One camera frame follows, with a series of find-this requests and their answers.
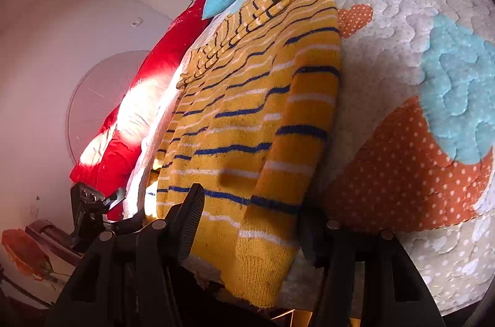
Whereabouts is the red duvet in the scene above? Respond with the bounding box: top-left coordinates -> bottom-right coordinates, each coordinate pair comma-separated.
70,0 -> 214,222

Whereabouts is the yellow striped knit sweater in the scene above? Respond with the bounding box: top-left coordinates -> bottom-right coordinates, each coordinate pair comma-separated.
145,0 -> 343,309

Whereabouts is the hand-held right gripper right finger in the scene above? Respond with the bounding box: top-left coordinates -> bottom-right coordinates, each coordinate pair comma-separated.
299,208 -> 446,327

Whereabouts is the dark wooden furniture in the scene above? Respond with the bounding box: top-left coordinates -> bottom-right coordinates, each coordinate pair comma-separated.
25,219 -> 83,267

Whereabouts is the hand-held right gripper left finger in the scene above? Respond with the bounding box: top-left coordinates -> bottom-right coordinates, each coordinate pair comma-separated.
44,183 -> 205,327

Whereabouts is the quilted patterned blanket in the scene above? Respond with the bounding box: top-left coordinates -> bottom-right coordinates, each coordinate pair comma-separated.
123,0 -> 495,317

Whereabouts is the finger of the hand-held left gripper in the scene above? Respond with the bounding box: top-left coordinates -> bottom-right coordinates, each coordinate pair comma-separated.
104,211 -> 147,235

